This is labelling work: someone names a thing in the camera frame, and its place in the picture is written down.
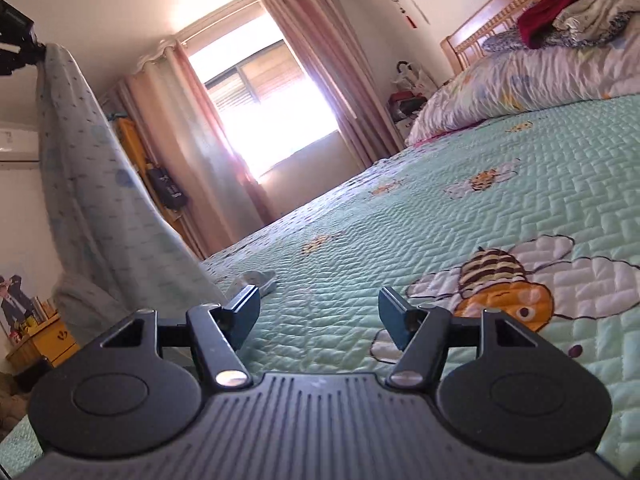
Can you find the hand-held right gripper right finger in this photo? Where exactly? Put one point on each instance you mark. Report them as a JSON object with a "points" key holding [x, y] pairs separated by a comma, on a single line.
{"points": [[395, 316]]}

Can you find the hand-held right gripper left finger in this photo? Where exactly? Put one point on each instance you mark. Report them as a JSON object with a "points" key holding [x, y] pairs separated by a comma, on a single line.
{"points": [[245, 312]]}

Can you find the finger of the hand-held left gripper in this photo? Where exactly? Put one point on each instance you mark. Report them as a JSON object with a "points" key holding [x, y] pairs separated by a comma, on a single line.
{"points": [[32, 55]]}

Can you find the white dotted shirt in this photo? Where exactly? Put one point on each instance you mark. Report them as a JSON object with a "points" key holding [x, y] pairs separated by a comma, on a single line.
{"points": [[100, 185]]}

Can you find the white air conditioner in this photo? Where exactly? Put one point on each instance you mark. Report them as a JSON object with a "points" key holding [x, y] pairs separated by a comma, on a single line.
{"points": [[17, 145]]}

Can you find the green quilted bee bedspread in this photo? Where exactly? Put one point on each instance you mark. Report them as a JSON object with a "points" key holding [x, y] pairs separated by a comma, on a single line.
{"points": [[450, 210]]}

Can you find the wooden bookshelf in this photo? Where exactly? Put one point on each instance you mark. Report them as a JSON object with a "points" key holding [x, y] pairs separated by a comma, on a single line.
{"points": [[135, 150]]}

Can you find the navy hanging bag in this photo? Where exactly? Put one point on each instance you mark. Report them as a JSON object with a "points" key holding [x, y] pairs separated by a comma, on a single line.
{"points": [[167, 187]]}

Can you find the wooden desk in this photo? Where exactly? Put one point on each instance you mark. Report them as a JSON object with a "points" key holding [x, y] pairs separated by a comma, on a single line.
{"points": [[45, 342]]}

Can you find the dark red bag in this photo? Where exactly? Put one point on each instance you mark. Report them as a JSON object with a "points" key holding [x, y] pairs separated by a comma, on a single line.
{"points": [[405, 105]]}

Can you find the window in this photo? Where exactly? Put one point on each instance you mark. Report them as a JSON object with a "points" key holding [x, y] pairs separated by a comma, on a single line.
{"points": [[265, 100]]}

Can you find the framed portrait photo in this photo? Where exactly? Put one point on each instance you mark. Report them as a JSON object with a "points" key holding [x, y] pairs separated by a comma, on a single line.
{"points": [[12, 305]]}

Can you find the floral duvet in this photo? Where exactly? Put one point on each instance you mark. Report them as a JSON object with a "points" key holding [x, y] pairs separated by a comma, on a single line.
{"points": [[525, 80]]}

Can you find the dark patterned cloth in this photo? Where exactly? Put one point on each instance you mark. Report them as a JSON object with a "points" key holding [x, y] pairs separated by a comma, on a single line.
{"points": [[505, 40]]}

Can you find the wooden headboard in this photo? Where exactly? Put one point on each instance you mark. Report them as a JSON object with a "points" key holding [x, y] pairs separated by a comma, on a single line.
{"points": [[480, 20]]}

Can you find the red garment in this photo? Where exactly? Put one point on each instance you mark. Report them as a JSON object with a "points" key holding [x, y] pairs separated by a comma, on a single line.
{"points": [[550, 15]]}

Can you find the grey white clothing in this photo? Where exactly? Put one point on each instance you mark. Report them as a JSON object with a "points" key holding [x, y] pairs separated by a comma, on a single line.
{"points": [[605, 10]]}

